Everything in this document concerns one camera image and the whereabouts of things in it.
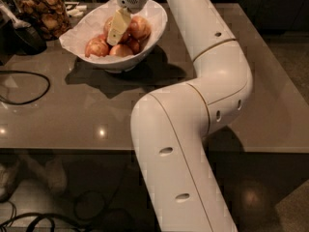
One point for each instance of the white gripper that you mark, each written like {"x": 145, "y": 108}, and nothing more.
{"x": 122, "y": 18}

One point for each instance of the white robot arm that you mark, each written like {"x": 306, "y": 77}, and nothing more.
{"x": 167, "y": 125}

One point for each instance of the right rear red apple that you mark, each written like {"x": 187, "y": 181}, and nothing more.
{"x": 139, "y": 28}

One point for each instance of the white ceramic bowl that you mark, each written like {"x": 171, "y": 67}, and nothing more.
{"x": 88, "y": 39}

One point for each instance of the small red apple right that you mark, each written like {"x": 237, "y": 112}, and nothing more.
{"x": 133, "y": 45}

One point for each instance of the front centre yellow apple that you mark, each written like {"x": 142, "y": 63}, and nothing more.
{"x": 120, "y": 50}

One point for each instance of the left front red apple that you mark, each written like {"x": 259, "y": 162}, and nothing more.
{"x": 97, "y": 47}

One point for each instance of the white items behind bowl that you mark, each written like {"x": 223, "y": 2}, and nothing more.
{"x": 76, "y": 10}

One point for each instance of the white paper liner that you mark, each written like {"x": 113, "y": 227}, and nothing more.
{"x": 91, "y": 25}

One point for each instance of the glass jar of chips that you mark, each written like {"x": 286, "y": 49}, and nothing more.
{"x": 49, "y": 16}

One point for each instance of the black round device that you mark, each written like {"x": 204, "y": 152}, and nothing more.
{"x": 30, "y": 41}

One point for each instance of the white spoon handle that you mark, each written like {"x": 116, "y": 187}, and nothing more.
{"x": 17, "y": 23}

